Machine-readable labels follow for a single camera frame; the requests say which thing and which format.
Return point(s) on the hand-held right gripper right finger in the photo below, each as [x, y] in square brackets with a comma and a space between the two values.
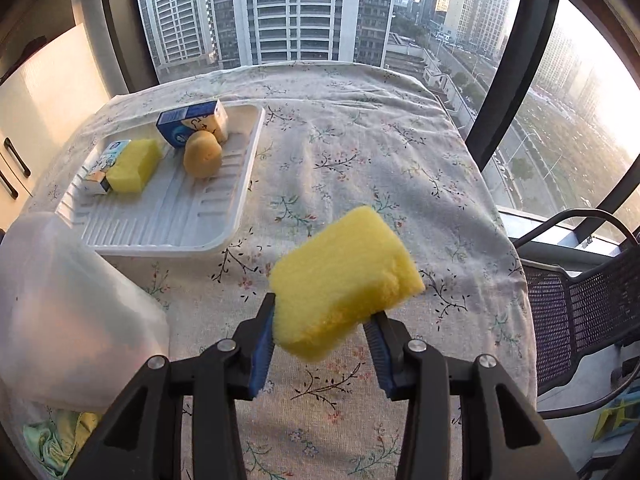
[382, 360]

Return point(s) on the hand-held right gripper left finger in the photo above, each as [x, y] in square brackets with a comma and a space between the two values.
[262, 360]

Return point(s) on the yellow sponge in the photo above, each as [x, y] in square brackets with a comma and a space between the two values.
[340, 280]
[132, 165]

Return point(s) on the white plastic tray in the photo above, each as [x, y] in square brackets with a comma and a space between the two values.
[175, 210]

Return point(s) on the orange makeup sponge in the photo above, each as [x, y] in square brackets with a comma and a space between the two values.
[202, 155]

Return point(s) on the blue and white box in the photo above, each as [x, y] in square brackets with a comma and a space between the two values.
[185, 122]

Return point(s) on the translucent plastic container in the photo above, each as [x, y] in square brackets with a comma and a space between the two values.
[75, 310]

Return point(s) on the black metal mesh chair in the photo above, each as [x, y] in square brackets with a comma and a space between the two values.
[575, 310]

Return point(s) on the green cloth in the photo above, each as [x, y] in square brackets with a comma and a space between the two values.
[50, 440]

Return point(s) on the green yellow book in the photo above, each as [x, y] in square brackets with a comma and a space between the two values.
[612, 420]

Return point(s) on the white cabinet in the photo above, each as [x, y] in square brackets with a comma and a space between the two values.
[50, 90]

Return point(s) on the black window frame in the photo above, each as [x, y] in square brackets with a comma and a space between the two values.
[525, 60]

